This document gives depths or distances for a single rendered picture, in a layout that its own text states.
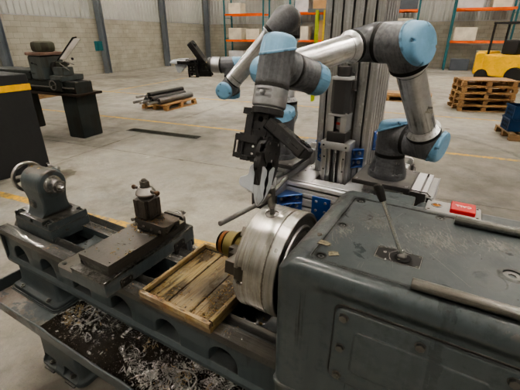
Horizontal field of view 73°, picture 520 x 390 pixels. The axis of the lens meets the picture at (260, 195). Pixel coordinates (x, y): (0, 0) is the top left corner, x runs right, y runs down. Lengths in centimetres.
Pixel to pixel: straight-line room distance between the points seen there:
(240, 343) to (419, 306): 57
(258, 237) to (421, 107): 68
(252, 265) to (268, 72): 48
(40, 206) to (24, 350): 106
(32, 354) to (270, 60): 224
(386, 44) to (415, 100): 21
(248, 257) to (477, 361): 53
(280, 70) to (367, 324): 55
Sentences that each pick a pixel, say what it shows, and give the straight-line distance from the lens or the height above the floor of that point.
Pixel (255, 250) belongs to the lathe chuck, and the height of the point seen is 118.
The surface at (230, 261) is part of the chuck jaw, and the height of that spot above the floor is 112.
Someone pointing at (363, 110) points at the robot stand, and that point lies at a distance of 164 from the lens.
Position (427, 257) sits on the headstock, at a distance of 84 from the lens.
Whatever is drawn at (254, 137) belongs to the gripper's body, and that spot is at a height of 149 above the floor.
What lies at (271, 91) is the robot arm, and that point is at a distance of 75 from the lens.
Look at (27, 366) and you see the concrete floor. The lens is 254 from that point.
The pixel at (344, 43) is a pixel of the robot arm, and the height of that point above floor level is 167.
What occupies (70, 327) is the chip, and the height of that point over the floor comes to 54.
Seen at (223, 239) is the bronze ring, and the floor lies 110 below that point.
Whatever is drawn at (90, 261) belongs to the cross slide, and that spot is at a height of 96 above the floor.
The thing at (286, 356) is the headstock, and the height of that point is 97.
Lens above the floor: 169
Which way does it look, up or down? 25 degrees down
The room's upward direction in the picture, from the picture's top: straight up
